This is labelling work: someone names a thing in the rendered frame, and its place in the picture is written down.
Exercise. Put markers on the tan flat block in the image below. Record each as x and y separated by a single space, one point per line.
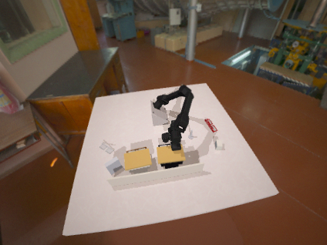
138 161

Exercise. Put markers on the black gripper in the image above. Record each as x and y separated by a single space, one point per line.
174 147

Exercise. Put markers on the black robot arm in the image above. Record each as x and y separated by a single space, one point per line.
182 119

